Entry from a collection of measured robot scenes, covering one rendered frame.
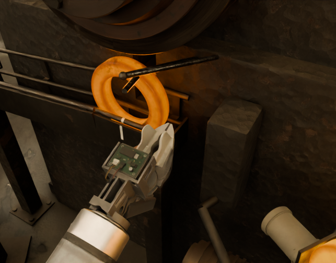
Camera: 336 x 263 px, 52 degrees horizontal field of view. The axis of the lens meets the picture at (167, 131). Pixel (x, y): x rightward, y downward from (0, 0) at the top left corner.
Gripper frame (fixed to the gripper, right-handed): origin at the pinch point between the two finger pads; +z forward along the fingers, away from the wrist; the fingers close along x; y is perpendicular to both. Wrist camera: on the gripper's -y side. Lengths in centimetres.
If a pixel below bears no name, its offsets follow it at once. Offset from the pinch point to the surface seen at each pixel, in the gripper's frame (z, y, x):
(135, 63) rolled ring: 8.1, 6.8, 10.5
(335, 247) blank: -9.5, 4.0, -32.0
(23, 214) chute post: -23, -71, 68
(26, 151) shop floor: 3, -80, 96
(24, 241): -31, -68, 58
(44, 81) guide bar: 5.8, -9.6, 43.2
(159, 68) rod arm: 3.4, 13.6, 1.0
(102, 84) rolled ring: 4.4, 1.2, 18.2
